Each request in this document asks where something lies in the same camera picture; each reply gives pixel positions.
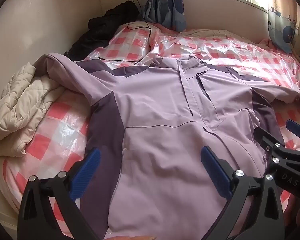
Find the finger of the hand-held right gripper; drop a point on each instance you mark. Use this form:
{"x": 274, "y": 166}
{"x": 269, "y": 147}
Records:
{"x": 296, "y": 128}
{"x": 265, "y": 136}

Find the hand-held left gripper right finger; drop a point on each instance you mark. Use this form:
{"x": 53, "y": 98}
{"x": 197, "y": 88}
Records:
{"x": 215, "y": 170}

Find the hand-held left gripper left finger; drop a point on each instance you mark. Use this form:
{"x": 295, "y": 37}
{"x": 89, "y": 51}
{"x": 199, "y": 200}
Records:
{"x": 86, "y": 170}

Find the purple two-tone jacket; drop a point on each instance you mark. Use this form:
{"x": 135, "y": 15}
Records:
{"x": 160, "y": 130}

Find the pink checked plastic bed cover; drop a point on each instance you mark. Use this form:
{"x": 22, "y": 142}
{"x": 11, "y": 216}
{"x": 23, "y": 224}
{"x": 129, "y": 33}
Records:
{"x": 240, "y": 52}

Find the cream quilted blanket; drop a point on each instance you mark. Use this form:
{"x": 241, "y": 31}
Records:
{"x": 15, "y": 112}

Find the blue cartoon print curtain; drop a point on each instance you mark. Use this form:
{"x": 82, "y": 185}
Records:
{"x": 285, "y": 30}
{"x": 165, "y": 5}

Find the black padded coat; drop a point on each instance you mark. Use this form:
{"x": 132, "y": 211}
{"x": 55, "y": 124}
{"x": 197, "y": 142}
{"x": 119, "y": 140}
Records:
{"x": 100, "y": 30}

